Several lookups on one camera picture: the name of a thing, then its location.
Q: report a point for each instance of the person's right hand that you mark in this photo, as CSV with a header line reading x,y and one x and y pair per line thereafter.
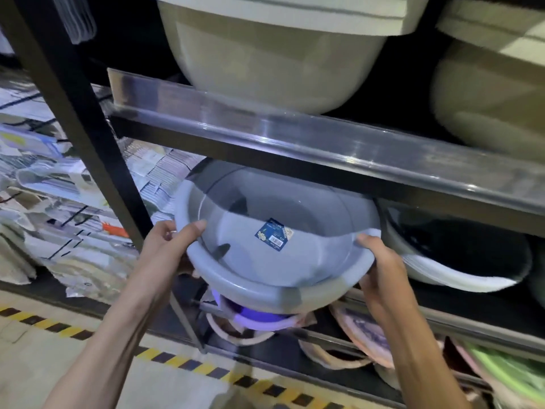
x,y
387,285

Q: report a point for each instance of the person's left hand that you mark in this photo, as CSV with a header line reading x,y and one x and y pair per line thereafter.
x,y
164,259

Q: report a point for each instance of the grey plastic basin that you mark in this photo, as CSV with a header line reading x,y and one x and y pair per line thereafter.
x,y
264,289

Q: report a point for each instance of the dark metal shelf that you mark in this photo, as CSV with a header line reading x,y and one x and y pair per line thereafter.
x,y
76,102

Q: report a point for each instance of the person's left forearm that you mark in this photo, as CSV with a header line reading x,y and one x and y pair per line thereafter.
x,y
102,357

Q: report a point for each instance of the person's right forearm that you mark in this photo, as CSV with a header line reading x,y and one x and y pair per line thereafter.
x,y
426,370

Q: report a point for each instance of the pink patterned bowl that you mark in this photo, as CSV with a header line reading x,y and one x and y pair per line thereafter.
x,y
366,332

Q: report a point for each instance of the stack of white bowls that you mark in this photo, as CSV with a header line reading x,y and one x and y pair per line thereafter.
x,y
447,274

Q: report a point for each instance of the beige plastic bowl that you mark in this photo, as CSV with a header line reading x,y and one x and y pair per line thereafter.
x,y
328,359
238,338

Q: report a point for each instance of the purple plastic bowl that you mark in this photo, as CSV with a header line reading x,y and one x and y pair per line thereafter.
x,y
255,321

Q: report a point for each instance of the yellow black hazard tape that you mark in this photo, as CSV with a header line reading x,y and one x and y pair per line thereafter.
x,y
68,332

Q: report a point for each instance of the pile of bagged goods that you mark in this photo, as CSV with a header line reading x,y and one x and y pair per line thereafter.
x,y
51,187

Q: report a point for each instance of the green plastic bowl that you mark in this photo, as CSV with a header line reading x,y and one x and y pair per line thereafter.
x,y
511,370

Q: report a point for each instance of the beige plastic tub stack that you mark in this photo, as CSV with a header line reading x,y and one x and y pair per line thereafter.
x,y
489,102
276,72

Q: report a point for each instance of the clear plastic hangers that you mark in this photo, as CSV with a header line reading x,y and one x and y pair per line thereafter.
x,y
76,21

